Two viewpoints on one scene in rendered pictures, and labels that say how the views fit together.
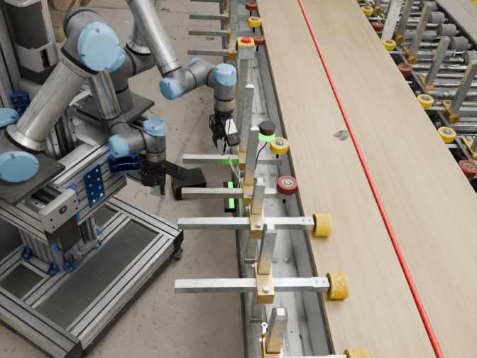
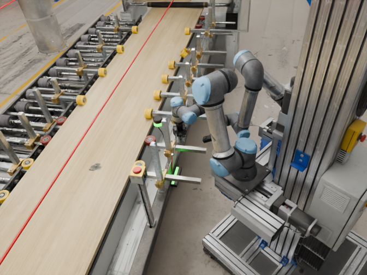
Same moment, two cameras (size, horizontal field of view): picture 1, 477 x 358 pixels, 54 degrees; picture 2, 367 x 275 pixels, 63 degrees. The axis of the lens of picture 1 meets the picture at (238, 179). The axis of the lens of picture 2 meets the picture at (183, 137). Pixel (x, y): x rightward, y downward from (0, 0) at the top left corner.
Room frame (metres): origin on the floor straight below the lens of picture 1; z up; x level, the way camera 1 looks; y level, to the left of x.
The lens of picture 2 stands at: (2.72, 0.66, 2.39)
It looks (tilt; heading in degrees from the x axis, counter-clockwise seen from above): 43 degrees down; 203
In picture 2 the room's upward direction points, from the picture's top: 6 degrees counter-clockwise
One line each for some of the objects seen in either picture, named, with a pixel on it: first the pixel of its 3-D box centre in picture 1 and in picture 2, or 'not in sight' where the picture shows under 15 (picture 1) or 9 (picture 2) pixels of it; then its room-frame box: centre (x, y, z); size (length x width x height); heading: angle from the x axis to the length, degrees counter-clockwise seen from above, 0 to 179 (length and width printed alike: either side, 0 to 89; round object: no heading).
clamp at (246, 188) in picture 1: (248, 190); (169, 148); (1.34, -0.05, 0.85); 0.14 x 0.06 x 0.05; 7
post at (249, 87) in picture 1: (245, 131); (158, 169); (1.61, -0.01, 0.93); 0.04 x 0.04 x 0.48; 7
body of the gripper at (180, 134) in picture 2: (222, 119); (179, 127); (1.40, 0.08, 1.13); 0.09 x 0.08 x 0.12; 27
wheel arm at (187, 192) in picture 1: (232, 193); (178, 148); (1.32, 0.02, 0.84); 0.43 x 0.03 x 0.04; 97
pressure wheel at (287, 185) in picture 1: (285, 192); (151, 144); (1.34, -0.19, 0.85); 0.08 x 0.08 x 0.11
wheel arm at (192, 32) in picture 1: (222, 33); not in sight; (2.81, 0.18, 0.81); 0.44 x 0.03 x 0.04; 97
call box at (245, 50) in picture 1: (245, 49); (138, 175); (1.87, 0.02, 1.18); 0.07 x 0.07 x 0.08; 7
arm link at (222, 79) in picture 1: (223, 82); (177, 107); (1.40, 0.08, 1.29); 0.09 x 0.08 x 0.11; 52
